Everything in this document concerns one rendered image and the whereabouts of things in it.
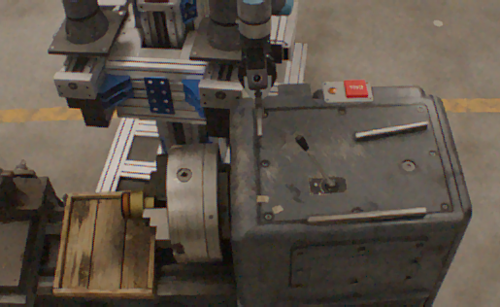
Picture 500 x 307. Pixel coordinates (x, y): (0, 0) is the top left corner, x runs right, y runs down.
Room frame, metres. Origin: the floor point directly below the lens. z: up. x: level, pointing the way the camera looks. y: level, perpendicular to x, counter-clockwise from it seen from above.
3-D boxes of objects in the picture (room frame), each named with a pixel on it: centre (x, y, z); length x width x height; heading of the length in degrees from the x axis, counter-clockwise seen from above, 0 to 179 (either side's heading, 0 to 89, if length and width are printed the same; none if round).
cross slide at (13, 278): (1.04, 0.75, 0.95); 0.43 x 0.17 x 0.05; 178
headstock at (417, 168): (1.01, -0.25, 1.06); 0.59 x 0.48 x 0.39; 88
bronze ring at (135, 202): (1.00, 0.30, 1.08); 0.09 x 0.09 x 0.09; 88
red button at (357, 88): (1.21, -0.31, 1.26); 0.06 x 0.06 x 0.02; 88
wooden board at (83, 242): (1.01, 0.43, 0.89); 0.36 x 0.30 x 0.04; 178
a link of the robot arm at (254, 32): (1.14, -0.04, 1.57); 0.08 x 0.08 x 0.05
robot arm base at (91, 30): (1.68, 0.51, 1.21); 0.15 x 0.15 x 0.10
